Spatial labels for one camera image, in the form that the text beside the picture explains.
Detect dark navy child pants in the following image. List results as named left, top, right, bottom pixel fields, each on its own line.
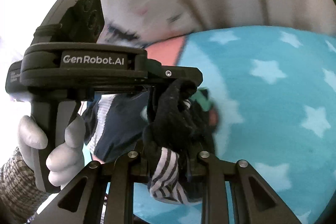
left=82, top=80, right=219, bottom=205

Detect left hand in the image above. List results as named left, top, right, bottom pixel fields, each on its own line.
left=18, top=115, right=85, bottom=189

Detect grey knit left sleeve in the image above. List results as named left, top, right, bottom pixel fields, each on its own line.
left=0, top=148, right=50, bottom=223

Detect white floral pillow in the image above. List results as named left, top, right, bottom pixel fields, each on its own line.
left=98, top=0, right=202, bottom=47

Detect cartoon face fleece blanket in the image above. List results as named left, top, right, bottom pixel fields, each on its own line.
left=146, top=26, right=335, bottom=223

